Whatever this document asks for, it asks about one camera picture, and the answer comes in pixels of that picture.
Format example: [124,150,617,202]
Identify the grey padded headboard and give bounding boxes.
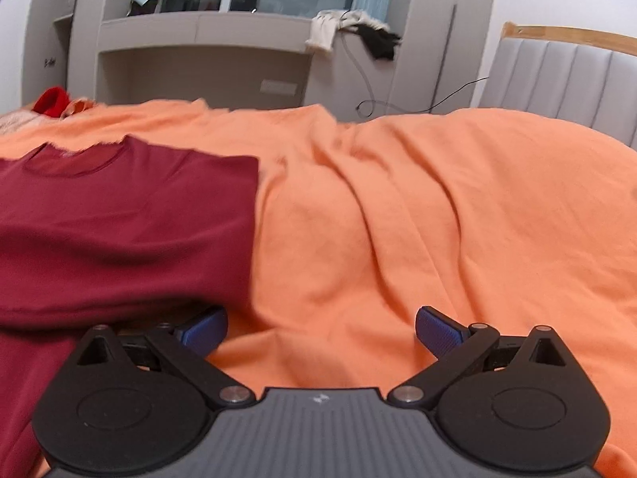
[478,22,637,151]

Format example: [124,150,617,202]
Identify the pink patterned pillow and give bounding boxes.
[0,110,43,135]

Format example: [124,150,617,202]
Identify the white cloth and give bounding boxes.
[305,10,391,53]

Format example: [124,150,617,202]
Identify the grey built-in cabinet unit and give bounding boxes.
[22,0,498,111]

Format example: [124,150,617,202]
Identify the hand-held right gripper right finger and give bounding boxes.
[388,305,568,409]

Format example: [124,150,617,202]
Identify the black cloth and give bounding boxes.
[356,22,403,61]

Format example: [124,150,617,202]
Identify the thin black cable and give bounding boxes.
[341,12,491,116]

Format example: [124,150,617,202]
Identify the red plush item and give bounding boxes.
[32,86,71,118]

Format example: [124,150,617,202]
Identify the dark red shirt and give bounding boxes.
[0,135,260,478]

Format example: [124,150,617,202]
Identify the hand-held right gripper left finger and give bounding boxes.
[74,306,257,409]

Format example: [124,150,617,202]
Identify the orange blanket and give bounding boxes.
[0,98,637,478]

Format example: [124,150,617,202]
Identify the small orange cloth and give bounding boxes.
[61,98,96,116]

